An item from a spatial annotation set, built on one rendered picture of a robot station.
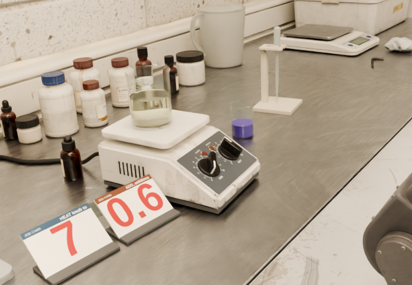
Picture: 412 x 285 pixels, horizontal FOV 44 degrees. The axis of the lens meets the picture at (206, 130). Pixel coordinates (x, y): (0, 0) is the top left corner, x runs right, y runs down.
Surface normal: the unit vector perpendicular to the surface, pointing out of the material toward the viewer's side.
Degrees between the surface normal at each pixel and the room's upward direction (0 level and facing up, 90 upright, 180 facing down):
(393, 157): 0
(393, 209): 90
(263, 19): 90
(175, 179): 90
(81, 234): 40
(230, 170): 30
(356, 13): 93
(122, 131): 0
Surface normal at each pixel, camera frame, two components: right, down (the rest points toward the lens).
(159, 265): -0.05, -0.93
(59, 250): 0.43, -0.57
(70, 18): 0.80, 0.18
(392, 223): -0.60, 0.32
